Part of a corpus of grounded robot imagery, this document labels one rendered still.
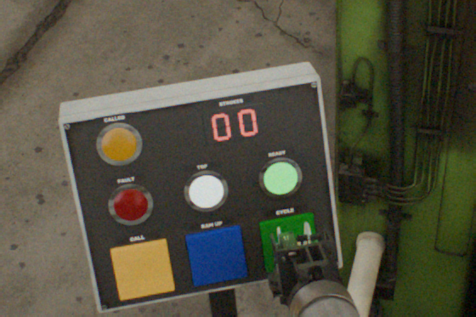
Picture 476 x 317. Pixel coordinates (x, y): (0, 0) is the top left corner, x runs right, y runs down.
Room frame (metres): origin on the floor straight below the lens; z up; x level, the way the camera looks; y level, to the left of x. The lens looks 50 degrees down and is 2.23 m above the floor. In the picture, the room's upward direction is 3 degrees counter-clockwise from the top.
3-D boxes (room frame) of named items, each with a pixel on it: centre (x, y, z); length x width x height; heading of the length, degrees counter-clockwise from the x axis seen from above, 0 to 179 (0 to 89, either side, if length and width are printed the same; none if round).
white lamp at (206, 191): (0.89, 0.10, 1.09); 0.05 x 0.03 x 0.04; 74
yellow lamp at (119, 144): (0.92, 0.21, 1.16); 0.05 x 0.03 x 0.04; 74
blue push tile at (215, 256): (0.85, 0.10, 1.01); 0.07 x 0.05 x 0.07; 99
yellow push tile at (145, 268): (0.83, 0.20, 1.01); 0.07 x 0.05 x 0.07; 99
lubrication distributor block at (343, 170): (1.12, -0.12, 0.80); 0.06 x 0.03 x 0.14; 74
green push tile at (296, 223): (0.86, 0.00, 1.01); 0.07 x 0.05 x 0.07; 99
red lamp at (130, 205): (0.87, 0.20, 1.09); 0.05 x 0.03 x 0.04; 74
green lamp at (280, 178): (0.91, 0.01, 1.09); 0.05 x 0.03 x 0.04; 74
